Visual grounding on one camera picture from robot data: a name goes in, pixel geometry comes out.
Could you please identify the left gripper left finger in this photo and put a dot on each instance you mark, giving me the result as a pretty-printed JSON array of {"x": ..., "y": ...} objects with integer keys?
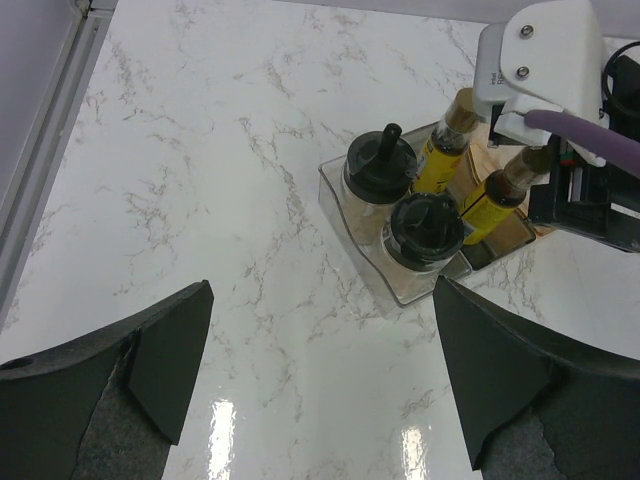
[{"x": 109, "y": 404}]

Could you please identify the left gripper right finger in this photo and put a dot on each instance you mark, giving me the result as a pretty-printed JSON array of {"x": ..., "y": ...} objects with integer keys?
[{"x": 534, "y": 403}]

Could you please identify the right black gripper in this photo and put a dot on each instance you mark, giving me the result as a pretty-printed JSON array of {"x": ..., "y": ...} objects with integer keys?
[{"x": 599, "y": 203}]

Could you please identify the yellow label bottle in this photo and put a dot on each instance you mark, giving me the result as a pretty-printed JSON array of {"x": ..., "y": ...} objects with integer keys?
[
  {"x": 446, "y": 146},
  {"x": 496, "y": 197}
]

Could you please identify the black cap shaker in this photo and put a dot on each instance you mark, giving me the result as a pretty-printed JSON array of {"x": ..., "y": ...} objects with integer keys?
[
  {"x": 420, "y": 237},
  {"x": 377, "y": 173}
]

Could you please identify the orange plastic bin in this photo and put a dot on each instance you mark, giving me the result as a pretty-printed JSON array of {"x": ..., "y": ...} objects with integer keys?
[{"x": 485, "y": 160}]

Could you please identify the left aluminium frame post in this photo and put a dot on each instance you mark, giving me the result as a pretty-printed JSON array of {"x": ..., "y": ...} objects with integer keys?
[{"x": 48, "y": 53}]

